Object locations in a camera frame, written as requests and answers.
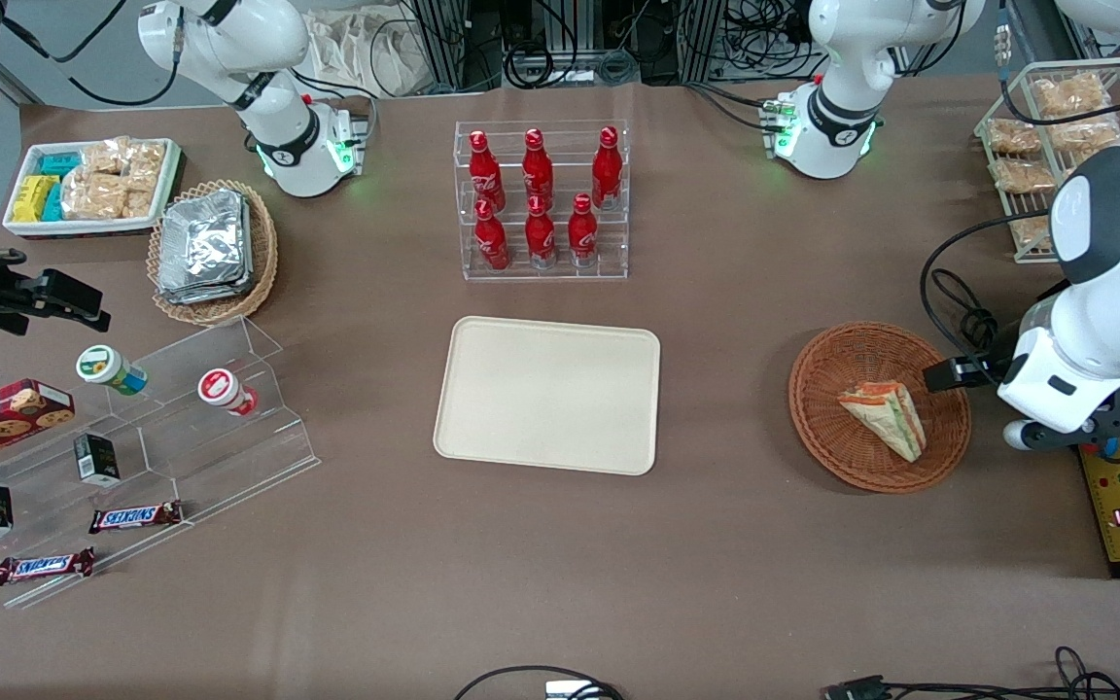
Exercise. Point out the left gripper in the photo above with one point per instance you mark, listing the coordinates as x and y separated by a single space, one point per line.
992 367

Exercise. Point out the triangular sandwich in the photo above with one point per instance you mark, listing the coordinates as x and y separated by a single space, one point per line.
891 418

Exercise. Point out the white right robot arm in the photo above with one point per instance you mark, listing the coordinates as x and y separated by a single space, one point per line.
229 39

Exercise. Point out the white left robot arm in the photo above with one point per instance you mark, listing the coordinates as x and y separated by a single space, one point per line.
1104 292

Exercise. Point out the white rectangular snack tray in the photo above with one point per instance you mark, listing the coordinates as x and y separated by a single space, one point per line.
84 227

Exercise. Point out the round brown wicker basket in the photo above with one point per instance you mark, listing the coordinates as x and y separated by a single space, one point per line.
842 437

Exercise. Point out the oval wicker basket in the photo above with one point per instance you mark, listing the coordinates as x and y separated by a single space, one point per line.
263 253

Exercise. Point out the beige plastic tray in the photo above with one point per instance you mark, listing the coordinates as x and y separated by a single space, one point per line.
545 394

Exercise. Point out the green lid yogurt cup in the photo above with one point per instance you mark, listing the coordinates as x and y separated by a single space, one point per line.
103 367

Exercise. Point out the teal snack pack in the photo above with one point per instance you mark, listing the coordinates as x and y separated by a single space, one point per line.
53 204
59 163

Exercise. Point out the clear bag of rice crackers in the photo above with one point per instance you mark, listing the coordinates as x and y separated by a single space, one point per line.
147 160
93 194
105 156
139 199

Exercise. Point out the yellow snack pack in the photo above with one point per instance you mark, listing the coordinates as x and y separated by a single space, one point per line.
30 199

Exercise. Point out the stack of silver foil packs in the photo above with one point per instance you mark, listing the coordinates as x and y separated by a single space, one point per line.
205 248

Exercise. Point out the bagged fried snack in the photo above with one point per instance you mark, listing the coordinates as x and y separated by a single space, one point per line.
1014 136
1085 134
1022 177
1032 231
1070 94

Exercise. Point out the red lid yogurt cup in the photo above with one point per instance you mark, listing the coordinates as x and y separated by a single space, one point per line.
220 387

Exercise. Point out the clear acrylic step display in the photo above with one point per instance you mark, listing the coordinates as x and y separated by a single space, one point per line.
220 467

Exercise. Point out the brown snickers bar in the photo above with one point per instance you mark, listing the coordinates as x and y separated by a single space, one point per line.
132 516
45 566

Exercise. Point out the clear acrylic bottle rack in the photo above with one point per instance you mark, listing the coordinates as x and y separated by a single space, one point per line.
609 248

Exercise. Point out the beige canvas bag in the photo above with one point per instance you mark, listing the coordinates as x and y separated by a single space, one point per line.
356 53

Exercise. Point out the red cola bottle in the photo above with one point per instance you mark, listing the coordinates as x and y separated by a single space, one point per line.
582 233
607 170
538 170
485 175
492 243
541 238

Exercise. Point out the white plug connector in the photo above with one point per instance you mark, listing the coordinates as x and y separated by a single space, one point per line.
570 690

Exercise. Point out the aluminium frame rack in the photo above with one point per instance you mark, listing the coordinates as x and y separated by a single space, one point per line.
443 39

